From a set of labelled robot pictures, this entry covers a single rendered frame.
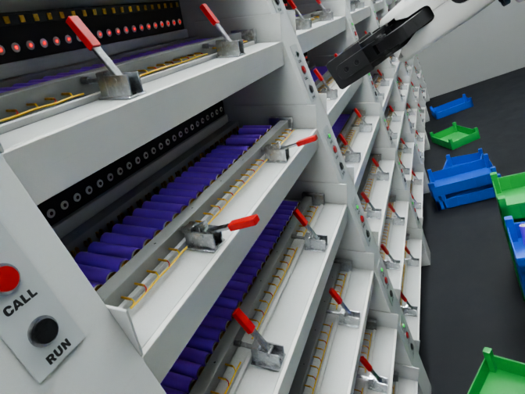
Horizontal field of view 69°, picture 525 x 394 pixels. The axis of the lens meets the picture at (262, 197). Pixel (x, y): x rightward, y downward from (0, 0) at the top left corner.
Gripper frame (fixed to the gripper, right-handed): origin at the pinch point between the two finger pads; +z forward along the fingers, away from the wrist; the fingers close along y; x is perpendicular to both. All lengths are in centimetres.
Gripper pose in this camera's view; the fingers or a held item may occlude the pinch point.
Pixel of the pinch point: (348, 64)
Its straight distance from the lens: 47.5
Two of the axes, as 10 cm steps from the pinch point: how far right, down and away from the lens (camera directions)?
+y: 3.6, -4.6, 8.1
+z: -7.4, 4.0, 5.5
